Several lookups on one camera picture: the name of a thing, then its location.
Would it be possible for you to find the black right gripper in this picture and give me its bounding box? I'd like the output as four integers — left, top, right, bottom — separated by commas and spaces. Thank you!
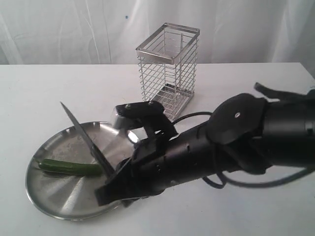
94, 122, 219, 206

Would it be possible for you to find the black handled kitchen knife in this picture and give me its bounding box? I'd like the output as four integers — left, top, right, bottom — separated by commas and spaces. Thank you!
60, 102, 115, 178

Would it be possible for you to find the green cucumber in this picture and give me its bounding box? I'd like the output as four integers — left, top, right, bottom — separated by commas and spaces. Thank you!
38, 159, 103, 176

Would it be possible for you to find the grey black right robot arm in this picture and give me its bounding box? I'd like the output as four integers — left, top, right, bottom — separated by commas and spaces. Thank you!
95, 83, 315, 206

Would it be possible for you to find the round stainless steel plate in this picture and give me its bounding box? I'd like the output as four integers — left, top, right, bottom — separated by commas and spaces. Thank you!
25, 121, 139, 220

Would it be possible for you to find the white backdrop curtain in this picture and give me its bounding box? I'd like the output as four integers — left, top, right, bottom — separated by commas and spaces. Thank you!
0, 0, 315, 66

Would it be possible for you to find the wire metal utensil holder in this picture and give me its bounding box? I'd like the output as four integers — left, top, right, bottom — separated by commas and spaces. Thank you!
136, 23, 200, 120

